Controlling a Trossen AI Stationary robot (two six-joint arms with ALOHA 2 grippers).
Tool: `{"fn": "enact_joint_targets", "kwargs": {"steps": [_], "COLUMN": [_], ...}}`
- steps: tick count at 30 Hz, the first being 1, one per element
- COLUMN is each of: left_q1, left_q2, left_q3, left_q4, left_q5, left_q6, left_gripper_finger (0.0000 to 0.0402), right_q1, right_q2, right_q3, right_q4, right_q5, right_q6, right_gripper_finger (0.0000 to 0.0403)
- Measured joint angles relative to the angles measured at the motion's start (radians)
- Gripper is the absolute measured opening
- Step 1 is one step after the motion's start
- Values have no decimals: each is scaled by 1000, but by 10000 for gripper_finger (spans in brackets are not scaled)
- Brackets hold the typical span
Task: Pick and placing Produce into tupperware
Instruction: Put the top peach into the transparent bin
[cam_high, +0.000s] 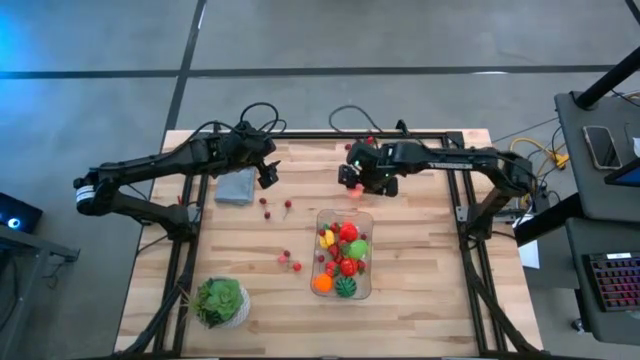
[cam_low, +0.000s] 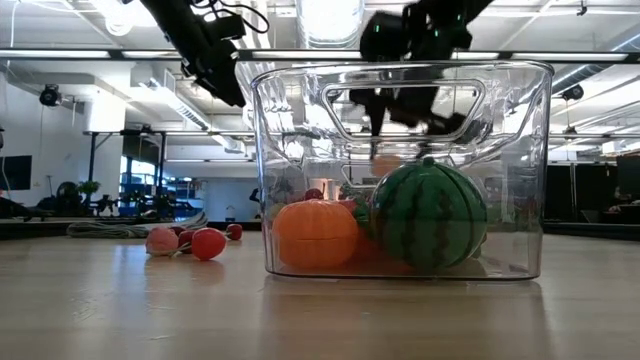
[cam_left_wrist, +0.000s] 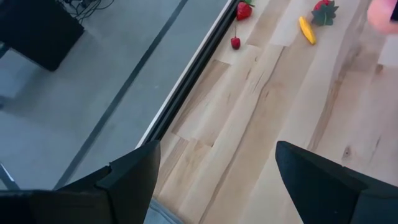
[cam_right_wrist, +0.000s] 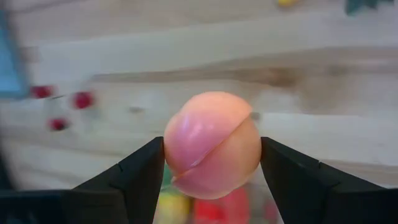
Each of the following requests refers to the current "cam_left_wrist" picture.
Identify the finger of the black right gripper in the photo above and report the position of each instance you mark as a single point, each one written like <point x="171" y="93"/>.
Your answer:
<point x="395" y="9"/>

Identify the folded grey cloth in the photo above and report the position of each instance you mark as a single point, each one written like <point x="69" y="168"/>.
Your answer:
<point x="161" y="216"/>

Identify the small yellow toy banana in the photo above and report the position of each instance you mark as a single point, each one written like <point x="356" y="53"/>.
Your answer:
<point x="308" y="30"/>

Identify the black equipment case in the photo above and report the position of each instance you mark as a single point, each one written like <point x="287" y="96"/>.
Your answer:
<point x="37" y="31"/>

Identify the red toy strawberry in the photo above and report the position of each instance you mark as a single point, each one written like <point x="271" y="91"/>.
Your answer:
<point x="244" y="12"/>

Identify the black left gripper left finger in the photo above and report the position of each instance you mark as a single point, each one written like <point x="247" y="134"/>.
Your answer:
<point x="124" y="193"/>

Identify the small red toy cherry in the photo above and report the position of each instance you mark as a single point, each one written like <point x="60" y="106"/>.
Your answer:
<point x="235" y="43"/>

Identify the strawberry with dark leaf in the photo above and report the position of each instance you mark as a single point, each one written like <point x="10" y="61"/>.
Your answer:
<point x="325" y="15"/>

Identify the pink orange toy peach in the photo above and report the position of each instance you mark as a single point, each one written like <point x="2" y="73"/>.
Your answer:
<point x="379" y="15"/>

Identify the black aluminium table frame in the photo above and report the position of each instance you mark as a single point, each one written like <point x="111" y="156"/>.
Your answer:
<point x="188" y="79"/>

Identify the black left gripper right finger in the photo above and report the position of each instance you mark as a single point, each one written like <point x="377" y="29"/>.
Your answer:
<point x="326" y="199"/>

